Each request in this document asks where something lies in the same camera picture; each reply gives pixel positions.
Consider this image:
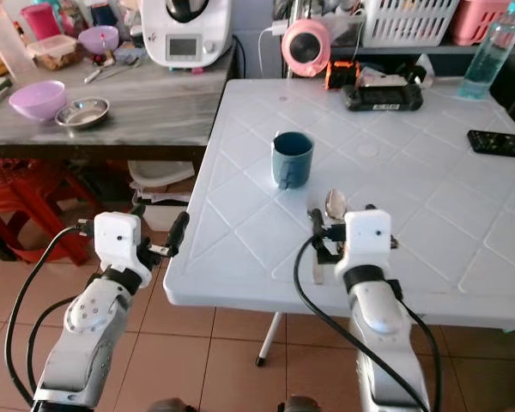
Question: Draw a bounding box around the robot right leg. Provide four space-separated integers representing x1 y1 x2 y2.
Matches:
278 396 324 412

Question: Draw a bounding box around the pink plastic cup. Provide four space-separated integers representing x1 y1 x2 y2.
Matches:
21 2 62 42

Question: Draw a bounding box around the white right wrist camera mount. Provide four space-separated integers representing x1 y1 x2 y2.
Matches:
342 208 395 277

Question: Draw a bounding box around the large purple plastic bowl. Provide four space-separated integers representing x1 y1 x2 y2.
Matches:
8 80 69 123

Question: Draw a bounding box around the blue plastic cup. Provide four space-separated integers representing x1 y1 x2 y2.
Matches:
270 130 316 191

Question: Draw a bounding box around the clear lidded food container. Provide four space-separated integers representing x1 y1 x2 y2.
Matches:
27 33 81 72

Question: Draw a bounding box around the pink plastic basket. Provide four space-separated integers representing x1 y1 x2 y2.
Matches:
451 0 515 48

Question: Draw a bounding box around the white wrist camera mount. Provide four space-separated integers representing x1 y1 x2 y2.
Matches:
94 211 148 289
342 208 395 277

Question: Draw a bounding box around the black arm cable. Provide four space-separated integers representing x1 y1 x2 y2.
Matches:
24 294 76 401
292 236 434 412
2 221 97 409

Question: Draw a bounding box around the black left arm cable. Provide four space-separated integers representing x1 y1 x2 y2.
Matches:
2 221 97 409
24 294 76 401

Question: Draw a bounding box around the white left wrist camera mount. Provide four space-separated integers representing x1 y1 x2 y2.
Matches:
94 211 148 289

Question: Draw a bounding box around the stainless steel bowl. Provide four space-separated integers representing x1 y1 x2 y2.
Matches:
54 96 112 130

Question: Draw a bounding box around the small purple bowl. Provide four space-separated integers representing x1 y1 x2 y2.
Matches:
78 25 120 57

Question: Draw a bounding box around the steel spoon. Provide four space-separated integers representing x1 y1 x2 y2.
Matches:
306 188 349 224

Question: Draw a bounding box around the white plastic table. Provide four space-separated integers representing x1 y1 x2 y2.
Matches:
163 78 515 332

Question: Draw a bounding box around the red plastic stool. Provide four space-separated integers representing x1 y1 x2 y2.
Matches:
0 158 97 266

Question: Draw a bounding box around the metal spoon with long handle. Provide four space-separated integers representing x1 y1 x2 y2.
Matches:
82 58 140 85

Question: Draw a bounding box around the grey wooden counter table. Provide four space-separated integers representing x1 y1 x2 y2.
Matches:
0 50 238 166

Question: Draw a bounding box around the dark blue cup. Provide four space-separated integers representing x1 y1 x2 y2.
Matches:
89 1 119 27

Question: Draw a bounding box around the white plastic basin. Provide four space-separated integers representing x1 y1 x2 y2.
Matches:
128 161 197 191

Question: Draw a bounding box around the clear blue water bottle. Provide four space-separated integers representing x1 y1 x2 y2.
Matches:
458 1 515 101

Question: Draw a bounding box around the clear bottle with orange cap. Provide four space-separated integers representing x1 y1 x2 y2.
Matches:
0 0 33 79

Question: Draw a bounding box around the white plastic basket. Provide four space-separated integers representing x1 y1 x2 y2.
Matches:
361 0 461 49

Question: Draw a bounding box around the pink round gadget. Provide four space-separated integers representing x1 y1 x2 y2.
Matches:
281 18 332 79

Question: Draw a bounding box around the white kitchen appliance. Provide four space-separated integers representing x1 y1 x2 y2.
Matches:
142 0 235 70

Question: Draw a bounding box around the orange and black device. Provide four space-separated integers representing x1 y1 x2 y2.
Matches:
324 59 362 92

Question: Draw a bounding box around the white metal table leg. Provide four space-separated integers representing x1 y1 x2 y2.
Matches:
254 311 285 369

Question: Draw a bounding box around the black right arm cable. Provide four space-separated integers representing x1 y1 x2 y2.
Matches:
292 236 434 412

